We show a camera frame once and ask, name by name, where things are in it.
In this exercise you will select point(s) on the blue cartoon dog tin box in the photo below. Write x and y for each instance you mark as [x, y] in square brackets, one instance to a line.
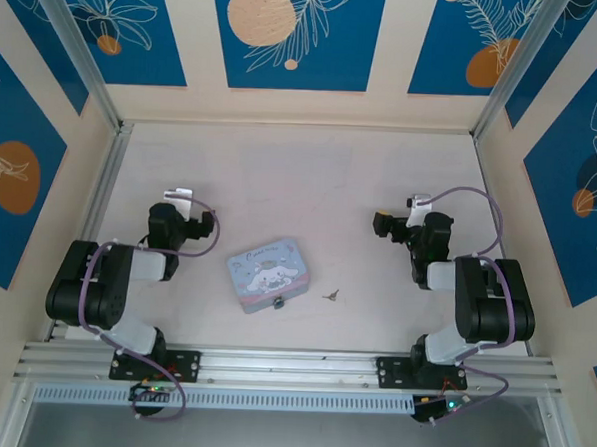
[268, 274]

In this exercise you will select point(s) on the small metal key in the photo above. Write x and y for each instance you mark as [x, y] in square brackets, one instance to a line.
[331, 295]

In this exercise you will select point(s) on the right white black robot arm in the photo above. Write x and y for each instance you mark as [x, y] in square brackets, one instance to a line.
[494, 304]

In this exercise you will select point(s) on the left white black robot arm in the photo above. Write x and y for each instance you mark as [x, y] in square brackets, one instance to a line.
[89, 297]

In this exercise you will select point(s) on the grey metal lower shelf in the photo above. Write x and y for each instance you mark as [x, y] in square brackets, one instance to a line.
[287, 438]

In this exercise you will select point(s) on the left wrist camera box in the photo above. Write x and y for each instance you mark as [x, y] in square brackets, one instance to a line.
[179, 197]

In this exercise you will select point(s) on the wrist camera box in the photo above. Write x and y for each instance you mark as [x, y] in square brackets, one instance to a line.
[419, 206]
[179, 197]

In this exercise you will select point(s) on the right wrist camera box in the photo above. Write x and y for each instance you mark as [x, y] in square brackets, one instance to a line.
[419, 206]

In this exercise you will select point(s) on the aluminium table side rail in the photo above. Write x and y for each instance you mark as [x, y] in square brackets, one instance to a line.
[102, 193]
[499, 224]

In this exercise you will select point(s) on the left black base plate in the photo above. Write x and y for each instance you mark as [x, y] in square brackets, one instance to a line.
[186, 365]

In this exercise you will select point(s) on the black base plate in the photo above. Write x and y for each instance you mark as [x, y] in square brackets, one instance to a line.
[186, 365]
[393, 371]

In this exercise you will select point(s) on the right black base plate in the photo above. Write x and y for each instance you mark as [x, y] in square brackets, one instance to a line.
[393, 371]

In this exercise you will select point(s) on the blue floral wall panel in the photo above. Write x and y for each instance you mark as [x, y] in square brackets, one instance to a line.
[16, 168]
[133, 29]
[468, 42]
[298, 33]
[575, 198]

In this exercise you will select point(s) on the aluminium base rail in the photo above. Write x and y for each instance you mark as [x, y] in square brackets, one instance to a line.
[291, 368]

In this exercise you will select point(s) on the aluminium frame post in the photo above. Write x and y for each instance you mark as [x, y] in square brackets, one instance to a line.
[527, 60]
[77, 47]

